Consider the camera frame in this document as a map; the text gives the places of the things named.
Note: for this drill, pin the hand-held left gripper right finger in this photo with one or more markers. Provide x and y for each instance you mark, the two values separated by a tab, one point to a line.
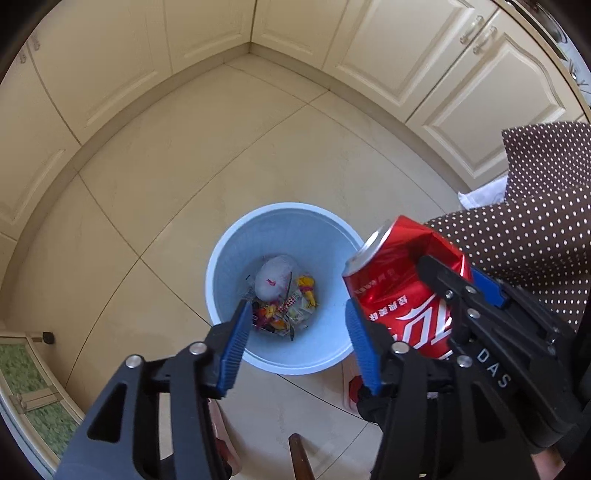
364	350

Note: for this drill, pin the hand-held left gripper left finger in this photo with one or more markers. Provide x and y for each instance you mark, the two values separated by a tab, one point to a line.
233	350

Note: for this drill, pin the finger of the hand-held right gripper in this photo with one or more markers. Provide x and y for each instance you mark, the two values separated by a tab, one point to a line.
457	304
489	288

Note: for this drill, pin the crushed red soda can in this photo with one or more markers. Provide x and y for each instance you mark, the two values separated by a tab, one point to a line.
392	286

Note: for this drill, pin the clear bag with yellow print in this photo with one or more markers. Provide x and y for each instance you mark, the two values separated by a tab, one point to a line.
307	290

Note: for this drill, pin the light blue plastic bin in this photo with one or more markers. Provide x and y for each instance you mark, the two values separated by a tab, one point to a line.
286	226

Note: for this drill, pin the brown polka dot tablecloth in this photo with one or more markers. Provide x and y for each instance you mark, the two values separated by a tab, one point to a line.
531	221

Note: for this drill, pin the white lace cloth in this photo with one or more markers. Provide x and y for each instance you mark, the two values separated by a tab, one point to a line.
480	196

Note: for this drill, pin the brown wooden leg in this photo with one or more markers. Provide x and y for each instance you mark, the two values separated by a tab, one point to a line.
302	459

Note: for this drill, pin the black door stopper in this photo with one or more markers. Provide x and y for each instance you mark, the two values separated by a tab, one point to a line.
49	337

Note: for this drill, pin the green patterned glass door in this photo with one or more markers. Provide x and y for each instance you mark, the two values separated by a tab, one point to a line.
32	397

